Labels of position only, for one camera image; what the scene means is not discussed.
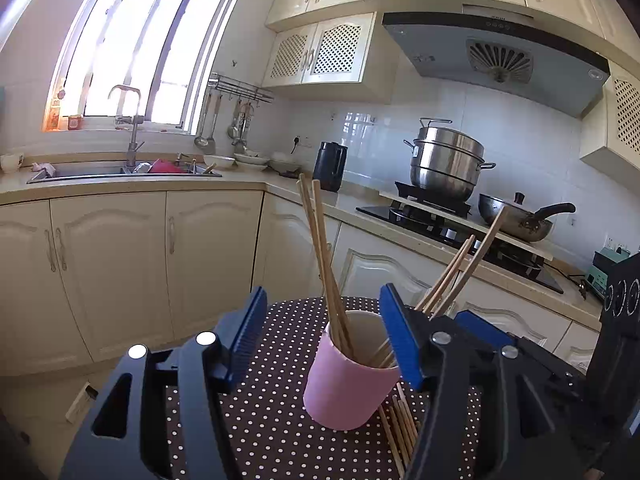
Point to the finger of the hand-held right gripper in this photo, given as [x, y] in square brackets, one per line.
[485, 327]

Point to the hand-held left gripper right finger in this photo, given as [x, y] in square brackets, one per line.
[400, 340]

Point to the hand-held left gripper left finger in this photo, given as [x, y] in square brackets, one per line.
[247, 327]

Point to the bunch of wooden chopsticks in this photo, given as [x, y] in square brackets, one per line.
[336, 305]

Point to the pink cup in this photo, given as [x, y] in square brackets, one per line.
[345, 390]

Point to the pile of wooden chopsticks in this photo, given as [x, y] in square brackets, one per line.
[400, 430]

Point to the hanging steel utensils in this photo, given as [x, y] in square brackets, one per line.
[234, 130]

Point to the black gas stove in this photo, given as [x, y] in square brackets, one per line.
[500, 261]

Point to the green electric cooker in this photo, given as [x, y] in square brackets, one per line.
[597, 280]

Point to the light wooden board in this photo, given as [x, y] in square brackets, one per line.
[542, 251]

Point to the brown polka dot tablecloth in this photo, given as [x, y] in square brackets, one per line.
[280, 435]

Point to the black portable cooker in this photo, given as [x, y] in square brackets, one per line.
[435, 201]

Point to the stainless steel steamer pot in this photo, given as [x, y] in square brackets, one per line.
[445, 170]

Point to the stacked white bowls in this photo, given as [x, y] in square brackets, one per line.
[285, 165]

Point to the white bowl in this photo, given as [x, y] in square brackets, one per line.
[220, 162]

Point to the stack of plates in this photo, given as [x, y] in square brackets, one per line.
[251, 159]

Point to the black kettle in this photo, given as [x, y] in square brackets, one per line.
[330, 167]

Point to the pink basin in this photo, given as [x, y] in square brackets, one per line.
[165, 166]

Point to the white flat box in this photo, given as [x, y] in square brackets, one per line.
[81, 402]

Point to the hanging steel ladle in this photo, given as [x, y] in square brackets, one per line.
[201, 141]

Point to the steel kitchen sink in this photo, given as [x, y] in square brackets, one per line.
[85, 172]

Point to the cream lattice door cabinet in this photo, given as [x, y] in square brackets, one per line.
[340, 50]
[625, 110]

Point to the pink cloth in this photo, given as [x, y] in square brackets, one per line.
[44, 167]

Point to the small red jar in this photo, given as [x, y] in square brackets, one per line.
[75, 122]

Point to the grey range hood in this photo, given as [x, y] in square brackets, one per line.
[450, 45]

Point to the orange bottle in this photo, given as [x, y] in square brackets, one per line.
[54, 115]

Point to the kitchen window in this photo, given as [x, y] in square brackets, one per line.
[125, 35]

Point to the wall outlet with plug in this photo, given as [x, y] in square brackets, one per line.
[298, 140]

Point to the metal utensil rail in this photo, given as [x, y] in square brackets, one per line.
[240, 89]

